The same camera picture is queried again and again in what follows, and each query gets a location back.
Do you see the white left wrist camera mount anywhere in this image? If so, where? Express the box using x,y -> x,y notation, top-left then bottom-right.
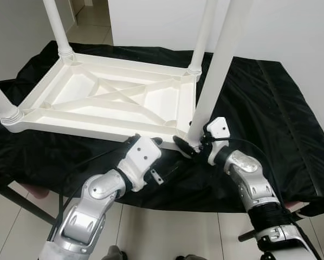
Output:
119,135 -> 163,191

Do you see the grey robot left foot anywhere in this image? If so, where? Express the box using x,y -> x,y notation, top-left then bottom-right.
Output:
105,245 -> 127,260

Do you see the white plastic table leg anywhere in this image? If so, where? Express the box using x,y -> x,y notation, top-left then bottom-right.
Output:
43,0 -> 76,61
0,76 -> 23,125
188,0 -> 217,75
186,0 -> 254,148

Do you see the black metal table leg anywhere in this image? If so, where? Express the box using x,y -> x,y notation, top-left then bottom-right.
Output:
0,187 -> 58,226
239,227 -> 260,243

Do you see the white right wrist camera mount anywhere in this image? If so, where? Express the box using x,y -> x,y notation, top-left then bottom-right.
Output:
205,116 -> 229,166

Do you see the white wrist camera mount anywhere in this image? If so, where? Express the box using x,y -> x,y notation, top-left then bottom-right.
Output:
119,135 -> 163,191
205,116 -> 229,166

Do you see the white plastic table top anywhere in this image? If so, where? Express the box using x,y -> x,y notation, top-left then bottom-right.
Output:
1,51 -> 204,153

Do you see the black cloth table cover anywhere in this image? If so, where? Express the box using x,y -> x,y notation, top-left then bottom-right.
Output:
0,41 -> 324,217

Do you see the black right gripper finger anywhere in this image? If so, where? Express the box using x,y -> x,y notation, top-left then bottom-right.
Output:
173,135 -> 198,159

